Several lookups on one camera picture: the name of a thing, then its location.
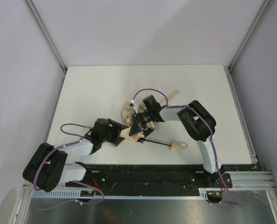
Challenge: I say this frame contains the beige folding umbrella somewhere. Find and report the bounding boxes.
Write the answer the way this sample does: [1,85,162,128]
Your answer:
[120,88,188,151]

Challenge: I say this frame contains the grey slotted cable duct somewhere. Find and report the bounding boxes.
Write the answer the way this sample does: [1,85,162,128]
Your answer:
[31,189,213,200]

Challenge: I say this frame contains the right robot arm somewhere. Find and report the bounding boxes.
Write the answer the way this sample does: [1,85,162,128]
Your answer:
[129,95,222,174]

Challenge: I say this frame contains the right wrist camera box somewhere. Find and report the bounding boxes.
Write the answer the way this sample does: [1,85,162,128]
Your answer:
[129,99,139,113]

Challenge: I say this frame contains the left aluminium corner post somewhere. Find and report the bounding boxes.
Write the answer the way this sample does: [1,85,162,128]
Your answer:
[23,0,68,72]

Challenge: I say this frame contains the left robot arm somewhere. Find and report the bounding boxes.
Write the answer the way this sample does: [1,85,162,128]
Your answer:
[22,119,128,192]

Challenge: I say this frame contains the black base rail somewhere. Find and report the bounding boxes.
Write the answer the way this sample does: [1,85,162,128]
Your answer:
[66,164,233,197]

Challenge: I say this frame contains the aluminium corner post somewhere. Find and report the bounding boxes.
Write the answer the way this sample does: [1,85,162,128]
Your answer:
[228,0,273,72]
[23,0,68,72]

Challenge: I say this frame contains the right aluminium corner post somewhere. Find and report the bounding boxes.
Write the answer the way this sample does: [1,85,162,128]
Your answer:
[228,0,273,72]

